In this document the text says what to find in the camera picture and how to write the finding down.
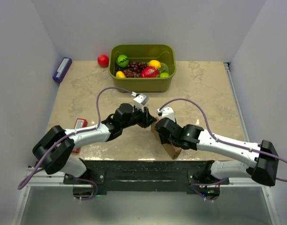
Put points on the red flat box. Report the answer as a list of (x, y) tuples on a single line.
[(80, 123)]

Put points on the green lime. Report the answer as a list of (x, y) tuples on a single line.
[(164, 75)]

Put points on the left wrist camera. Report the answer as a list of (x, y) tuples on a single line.
[(139, 100)]

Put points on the red dragon fruit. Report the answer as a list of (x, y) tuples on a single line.
[(150, 72)]

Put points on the purple grape bunch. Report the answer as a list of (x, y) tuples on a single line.
[(134, 69)]

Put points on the purple flat box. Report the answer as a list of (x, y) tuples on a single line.
[(62, 69)]

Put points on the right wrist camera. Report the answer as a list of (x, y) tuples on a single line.
[(166, 112)]

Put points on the brown cardboard box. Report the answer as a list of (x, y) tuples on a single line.
[(171, 150)]

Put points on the small yellow fruit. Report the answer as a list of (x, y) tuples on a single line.
[(120, 74)]

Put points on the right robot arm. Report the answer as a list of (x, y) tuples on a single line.
[(256, 161)]

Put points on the green striped ball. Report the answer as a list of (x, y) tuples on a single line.
[(122, 61)]

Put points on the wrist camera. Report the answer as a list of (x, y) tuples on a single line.
[(166, 112), (139, 100)]

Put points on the red apple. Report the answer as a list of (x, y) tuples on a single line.
[(103, 60)]

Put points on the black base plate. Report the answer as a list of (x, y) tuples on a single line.
[(191, 177)]

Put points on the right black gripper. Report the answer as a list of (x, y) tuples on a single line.
[(163, 140)]

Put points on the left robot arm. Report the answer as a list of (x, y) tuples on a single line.
[(53, 151)]

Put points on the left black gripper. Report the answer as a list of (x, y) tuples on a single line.
[(146, 118)]

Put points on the green plastic bin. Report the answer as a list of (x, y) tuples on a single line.
[(143, 53)]

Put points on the yellow lemon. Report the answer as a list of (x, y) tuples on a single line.
[(154, 63)]

